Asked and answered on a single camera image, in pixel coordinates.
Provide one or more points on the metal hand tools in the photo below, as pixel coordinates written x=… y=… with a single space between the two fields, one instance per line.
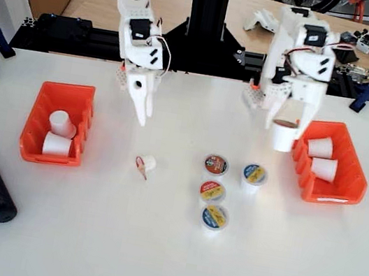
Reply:
x=358 y=73

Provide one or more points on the orange stand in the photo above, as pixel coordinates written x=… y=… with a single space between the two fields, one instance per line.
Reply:
x=360 y=9

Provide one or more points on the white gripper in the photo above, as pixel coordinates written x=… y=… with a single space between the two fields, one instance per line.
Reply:
x=138 y=88
x=306 y=93

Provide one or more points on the blue lid coffee pod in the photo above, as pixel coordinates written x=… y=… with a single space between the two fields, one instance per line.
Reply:
x=254 y=173
x=55 y=145
x=61 y=122
x=214 y=216

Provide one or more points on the black printed plastic part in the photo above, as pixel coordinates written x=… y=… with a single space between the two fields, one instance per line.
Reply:
x=348 y=55

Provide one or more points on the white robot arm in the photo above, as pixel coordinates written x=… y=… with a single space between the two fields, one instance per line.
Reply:
x=122 y=3
x=282 y=37

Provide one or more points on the brown lid coffee pod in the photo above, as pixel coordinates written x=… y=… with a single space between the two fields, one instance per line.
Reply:
x=216 y=164

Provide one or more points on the white printed plastic part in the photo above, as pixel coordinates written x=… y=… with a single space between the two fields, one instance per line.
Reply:
x=261 y=18

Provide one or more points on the orange plastic storage bin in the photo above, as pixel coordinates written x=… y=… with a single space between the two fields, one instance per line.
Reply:
x=35 y=141
x=338 y=192

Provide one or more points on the black aluminium frame rail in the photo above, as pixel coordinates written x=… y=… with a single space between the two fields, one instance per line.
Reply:
x=200 y=63

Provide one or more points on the coffee pod with peeled lid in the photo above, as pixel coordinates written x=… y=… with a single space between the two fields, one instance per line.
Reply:
x=147 y=164

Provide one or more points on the red lid coffee pod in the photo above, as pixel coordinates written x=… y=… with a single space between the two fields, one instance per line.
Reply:
x=212 y=190
x=281 y=140
x=320 y=148
x=324 y=168

